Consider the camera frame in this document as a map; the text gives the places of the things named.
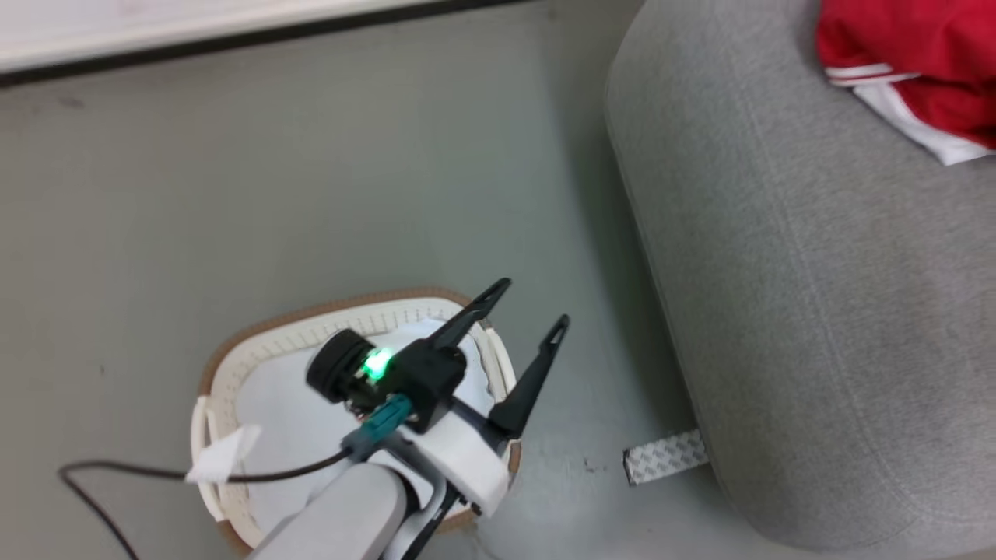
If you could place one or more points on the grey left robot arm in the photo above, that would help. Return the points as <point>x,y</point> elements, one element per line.
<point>334,517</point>

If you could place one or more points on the red and white garment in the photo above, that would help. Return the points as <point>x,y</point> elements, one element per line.
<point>918,62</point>

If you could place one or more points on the patterned grey tape strip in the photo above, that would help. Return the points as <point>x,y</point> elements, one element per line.
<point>665,457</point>

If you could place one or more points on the white and black baseboard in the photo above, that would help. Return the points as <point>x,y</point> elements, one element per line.
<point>194,31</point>

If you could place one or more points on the white plastic laundry basket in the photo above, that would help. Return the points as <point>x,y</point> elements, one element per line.
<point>233,365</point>

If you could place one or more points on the white paper tag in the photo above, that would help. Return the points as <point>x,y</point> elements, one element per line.
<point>224,455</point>

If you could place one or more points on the grey fabric sofa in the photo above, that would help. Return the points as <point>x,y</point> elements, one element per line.
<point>817,295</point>

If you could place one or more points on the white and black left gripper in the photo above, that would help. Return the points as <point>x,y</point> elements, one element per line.
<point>451,435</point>

